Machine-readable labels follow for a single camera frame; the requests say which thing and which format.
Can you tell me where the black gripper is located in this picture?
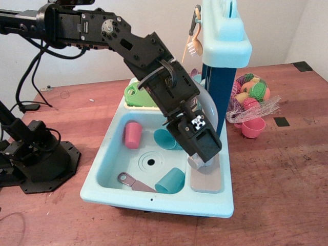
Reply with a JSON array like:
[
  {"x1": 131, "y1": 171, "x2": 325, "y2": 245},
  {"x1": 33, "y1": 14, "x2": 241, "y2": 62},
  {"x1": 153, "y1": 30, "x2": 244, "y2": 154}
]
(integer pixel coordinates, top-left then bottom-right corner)
[{"x1": 138, "y1": 60, "x2": 222, "y2": 162}]

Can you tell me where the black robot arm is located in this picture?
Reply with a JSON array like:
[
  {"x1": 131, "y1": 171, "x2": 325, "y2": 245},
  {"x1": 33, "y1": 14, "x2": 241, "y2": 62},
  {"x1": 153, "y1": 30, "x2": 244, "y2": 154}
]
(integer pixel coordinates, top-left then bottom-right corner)
[{"x1": 1, "y1": 3, "x2": 222, "y2": 162}]

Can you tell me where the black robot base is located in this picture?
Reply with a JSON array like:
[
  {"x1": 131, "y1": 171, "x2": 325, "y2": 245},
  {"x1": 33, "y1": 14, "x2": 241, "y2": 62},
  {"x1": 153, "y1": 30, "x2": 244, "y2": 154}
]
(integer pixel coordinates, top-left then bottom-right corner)
[{"x1": 1, "y1": 104, "x2": 81, "y2": 194}]

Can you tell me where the teal toy plate in sink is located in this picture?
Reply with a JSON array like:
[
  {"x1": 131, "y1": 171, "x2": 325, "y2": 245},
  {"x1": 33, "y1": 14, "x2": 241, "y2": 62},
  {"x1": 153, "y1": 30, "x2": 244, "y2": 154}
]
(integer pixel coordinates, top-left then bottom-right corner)
[{"x1": 153, "y1": 129, "x2": 183, "y2": 151}]

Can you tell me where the teal toy cup lying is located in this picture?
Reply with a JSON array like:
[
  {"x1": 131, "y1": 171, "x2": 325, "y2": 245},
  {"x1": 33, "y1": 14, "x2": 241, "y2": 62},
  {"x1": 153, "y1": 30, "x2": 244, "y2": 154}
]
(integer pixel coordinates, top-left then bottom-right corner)
[{"x1": 155, "y1": 168, "x2": 185, "y2": 194}]

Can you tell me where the pink toy cup in sink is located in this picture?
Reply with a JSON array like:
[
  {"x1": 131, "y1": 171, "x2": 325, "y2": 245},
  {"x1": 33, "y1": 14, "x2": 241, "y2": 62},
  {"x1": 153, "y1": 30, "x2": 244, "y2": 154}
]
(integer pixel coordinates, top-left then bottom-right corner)
[{"x1": 125, "y1": 122, "x2": 142, "y2": 149}]

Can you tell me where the pink toy teacup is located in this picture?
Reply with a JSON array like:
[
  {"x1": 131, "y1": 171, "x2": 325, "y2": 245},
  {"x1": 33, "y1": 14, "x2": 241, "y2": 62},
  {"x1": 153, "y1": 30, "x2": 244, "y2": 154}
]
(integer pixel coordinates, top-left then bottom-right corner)
[{"x1": 234, "y1": 117, "x2": 266, "y2": 138}]

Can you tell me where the net bag of toy fruit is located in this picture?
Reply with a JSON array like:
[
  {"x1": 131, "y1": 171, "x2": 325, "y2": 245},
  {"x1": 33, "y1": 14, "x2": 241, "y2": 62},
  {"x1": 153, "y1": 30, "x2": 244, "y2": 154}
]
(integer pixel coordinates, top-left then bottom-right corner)
[{"x1": 225, "y1": 73, "x2": 281, "y2": 124}]

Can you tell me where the light blue toy sink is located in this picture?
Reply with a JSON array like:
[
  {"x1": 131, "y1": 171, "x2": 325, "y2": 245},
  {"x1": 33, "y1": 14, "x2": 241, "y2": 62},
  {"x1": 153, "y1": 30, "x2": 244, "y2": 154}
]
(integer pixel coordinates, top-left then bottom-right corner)
[{"x1": 79, "y1": 77, "x2": 235, "y2": 219}]

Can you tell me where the green toy cutting board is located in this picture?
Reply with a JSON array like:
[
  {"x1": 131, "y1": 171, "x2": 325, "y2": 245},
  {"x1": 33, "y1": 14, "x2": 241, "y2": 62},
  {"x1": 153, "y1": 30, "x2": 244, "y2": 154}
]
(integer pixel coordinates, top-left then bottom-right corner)
[{"x1": 124, "y1": 81, "x2": 157, "y2": 107}]

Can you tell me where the blue toy sink back tower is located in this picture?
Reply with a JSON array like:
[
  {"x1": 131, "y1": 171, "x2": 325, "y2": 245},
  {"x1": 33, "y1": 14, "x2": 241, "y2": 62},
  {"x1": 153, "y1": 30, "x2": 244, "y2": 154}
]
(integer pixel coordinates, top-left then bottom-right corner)
[{"x1": 201, "y1": 1, "x2": 252, "y2": 126}]

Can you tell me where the tan toy spoon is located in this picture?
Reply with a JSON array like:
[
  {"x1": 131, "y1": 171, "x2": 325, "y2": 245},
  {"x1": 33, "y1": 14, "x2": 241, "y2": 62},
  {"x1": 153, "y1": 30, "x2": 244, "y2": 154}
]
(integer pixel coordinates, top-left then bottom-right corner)
[{"x1": 189, "y1": 24, "x2": 203, "y2": 56}]

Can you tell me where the black tape square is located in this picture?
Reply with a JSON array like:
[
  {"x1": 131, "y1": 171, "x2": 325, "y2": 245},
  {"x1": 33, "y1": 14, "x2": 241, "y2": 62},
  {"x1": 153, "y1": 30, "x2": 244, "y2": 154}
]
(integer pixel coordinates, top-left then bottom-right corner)
[{"x1": 273, "y1": 117, "x2": 290, "y2": 127}]

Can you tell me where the black tape corner piece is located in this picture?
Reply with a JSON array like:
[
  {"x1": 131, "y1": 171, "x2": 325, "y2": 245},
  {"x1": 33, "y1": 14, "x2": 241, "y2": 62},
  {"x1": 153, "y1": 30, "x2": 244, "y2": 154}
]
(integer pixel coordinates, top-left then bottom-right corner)
[{"x1": 293, "y1": 61, "x2": 313, "y2": 72}]

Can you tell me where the small metal screw part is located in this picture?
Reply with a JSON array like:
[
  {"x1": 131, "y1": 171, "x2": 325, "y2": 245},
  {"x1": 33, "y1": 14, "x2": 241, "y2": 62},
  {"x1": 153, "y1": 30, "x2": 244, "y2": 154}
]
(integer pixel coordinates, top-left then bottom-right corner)
[{"x1": 40, "y1": 86, "x2": 53, "y2": 92}]

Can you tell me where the black cable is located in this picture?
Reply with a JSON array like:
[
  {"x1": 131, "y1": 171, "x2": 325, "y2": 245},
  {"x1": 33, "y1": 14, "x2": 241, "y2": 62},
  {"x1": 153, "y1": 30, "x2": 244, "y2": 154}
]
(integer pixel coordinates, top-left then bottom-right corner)
[{"x1": 15, "y1": 43, "x2": 87, "y2": 113}]

